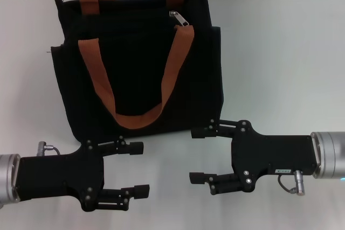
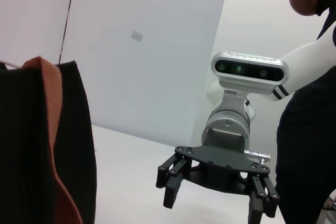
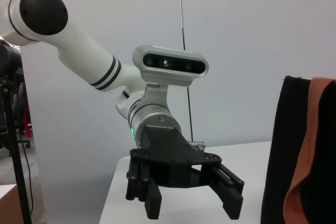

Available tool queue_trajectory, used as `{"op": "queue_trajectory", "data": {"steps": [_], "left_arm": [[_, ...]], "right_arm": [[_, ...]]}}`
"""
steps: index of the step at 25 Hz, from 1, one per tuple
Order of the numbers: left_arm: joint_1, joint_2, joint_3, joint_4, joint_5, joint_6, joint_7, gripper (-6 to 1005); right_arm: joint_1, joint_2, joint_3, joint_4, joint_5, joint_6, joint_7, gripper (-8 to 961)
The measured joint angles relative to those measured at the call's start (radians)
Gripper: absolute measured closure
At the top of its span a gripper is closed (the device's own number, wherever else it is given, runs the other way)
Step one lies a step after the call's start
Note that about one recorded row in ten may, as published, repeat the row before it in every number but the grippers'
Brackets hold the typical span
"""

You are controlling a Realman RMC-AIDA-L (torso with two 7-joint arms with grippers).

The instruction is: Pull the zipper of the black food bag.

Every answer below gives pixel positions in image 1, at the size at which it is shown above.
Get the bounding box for right gripper cable with connector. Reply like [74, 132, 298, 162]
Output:
[278, 170, 307, 196]

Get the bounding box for left gripper cable with connector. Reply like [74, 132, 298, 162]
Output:
[36, 141, 63, 157]

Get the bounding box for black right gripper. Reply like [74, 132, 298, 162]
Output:
[189, 119, 321, 196]

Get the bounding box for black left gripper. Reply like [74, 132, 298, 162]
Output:
[16, 136, 150, 212]

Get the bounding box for gripper cable with connector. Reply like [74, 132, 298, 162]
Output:
[36, 141, 63, 157]
[278, 170, 307, 196]

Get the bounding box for black tote bag brown handles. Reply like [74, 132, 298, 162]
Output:
[50, 0, 225, 142]

